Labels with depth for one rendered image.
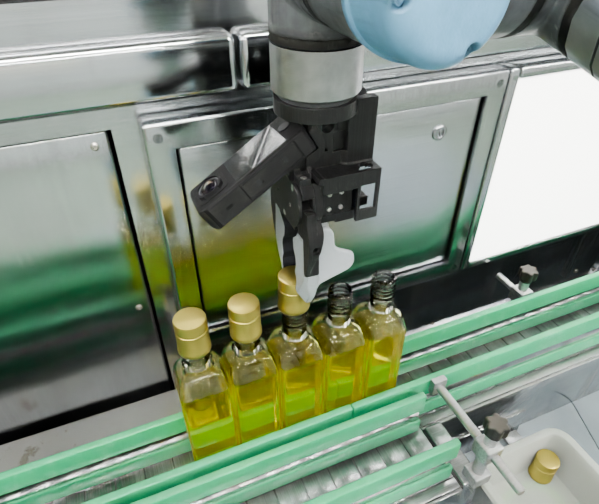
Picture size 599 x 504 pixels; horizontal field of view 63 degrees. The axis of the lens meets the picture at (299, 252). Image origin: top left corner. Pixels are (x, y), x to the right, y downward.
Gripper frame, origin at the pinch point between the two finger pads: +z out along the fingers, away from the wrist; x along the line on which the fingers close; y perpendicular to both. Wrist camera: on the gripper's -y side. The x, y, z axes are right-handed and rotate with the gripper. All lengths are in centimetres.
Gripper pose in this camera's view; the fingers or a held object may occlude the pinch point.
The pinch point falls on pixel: (293, 281)
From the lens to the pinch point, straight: 52.4
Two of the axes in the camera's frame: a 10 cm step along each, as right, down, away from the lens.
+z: 0.0, 7.9, 6.1
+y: 9.2, -2.3, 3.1
